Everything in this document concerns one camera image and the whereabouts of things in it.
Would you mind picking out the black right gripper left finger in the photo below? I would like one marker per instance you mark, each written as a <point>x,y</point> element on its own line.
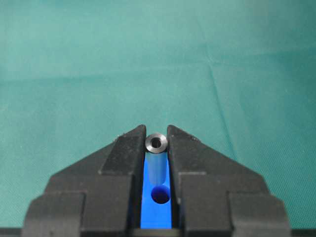
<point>98,196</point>

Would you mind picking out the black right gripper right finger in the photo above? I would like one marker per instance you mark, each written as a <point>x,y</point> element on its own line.
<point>215,196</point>

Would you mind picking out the silver metal shaft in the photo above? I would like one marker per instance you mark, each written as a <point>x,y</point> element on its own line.
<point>156,148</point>

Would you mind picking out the green table mat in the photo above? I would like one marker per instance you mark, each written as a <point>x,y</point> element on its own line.
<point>240,75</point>

